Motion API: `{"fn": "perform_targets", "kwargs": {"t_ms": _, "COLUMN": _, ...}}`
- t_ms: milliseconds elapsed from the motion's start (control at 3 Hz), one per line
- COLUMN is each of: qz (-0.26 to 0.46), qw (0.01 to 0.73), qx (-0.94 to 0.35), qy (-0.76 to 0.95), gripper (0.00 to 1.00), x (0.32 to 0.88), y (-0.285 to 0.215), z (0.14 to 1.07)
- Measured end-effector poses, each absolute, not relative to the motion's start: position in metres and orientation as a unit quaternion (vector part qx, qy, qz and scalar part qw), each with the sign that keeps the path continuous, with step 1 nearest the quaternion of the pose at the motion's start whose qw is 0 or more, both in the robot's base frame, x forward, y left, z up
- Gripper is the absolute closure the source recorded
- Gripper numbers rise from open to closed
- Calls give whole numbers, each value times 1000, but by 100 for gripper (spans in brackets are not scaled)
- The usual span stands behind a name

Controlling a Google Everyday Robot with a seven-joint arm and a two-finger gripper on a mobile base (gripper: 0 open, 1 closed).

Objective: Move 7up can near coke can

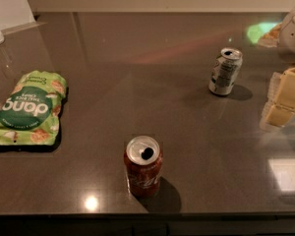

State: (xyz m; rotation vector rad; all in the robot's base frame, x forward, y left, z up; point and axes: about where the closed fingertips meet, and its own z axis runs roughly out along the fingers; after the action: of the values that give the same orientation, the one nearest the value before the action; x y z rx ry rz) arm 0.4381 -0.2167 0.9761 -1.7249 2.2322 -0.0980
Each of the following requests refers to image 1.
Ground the silver green 7up can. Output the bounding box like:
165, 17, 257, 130
208, 47, 243, 96

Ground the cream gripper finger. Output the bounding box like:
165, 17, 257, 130
257, 24, 281, 48
260, 67, 295, 131

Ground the red coke can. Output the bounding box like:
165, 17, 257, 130
124, 136, 163, 198

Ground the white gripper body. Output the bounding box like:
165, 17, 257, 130
277, 6, 295, 64

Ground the green dang chips bag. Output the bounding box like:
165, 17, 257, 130
0, 71, 67, 146

